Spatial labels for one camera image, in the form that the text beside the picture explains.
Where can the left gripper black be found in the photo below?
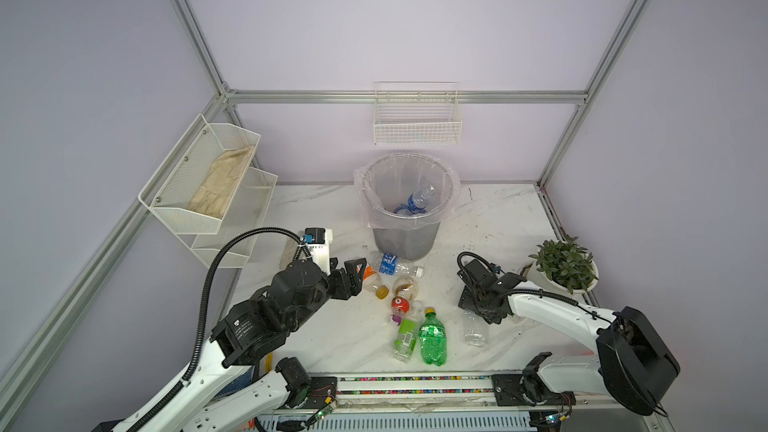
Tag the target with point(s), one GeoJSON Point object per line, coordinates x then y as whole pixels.
{"type": "Point", "coordinates": [337, 275]}

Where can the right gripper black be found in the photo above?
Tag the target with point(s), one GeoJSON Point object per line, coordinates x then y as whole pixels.
{"type": "Point", "coordinates": [464, 302]}

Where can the blue label bottle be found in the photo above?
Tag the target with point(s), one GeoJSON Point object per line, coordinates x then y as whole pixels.
{"type": "Point", "coordinates": [418, 203]}
{"type": "Point", "coordinates": [391, 265]}
{"type": "Point", "coordinates": [476, 330]}

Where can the green soda bottle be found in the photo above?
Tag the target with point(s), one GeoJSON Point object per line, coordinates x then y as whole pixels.
{"type": "Point", "coordinates": [433, 339]}

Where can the green label red cap bottle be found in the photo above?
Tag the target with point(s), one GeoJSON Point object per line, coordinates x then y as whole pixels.
{"type": "Point", "coordinates": [407, 335]}

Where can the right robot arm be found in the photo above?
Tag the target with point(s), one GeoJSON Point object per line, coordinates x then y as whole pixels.
{"type": "Point", "coordinates": [629, 361]}

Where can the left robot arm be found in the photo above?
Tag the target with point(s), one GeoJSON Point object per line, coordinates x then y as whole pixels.
{"type": "Point", "coordinates": [192, 401]}

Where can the grey bin with plastic liner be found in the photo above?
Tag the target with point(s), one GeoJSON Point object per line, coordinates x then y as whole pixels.
{"type": "Point", "coordinates": [387, 182]}

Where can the orange label bottle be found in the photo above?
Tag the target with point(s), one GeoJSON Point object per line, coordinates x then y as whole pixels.
{"type": "Point", "coordinates": [373, 282]}

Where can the lying blue label bottle top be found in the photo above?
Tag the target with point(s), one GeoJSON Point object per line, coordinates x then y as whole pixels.
{"type": "Point", "coordinates": [391, 265]}

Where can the red cap purple label bottle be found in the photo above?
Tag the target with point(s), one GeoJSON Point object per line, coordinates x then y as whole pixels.
{"type": "Point", "coordinates": [400, 307]}

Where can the potted green plant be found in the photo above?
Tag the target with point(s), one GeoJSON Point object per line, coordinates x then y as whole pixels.
{"type": "Point", "coordinates": [562, 266]}

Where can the white mesh two-tier shelf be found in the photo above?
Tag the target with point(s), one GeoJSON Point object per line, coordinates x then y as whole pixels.
{"type": "Point", "coordinates": [167, 194]}

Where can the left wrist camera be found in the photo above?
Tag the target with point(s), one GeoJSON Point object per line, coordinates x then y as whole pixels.
{"type": "Point", "coordinates": [318, 241]}

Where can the white wire wall basket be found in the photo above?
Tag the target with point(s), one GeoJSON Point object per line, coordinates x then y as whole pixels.
{"type": "Point", "coordinates": [416, 113]}

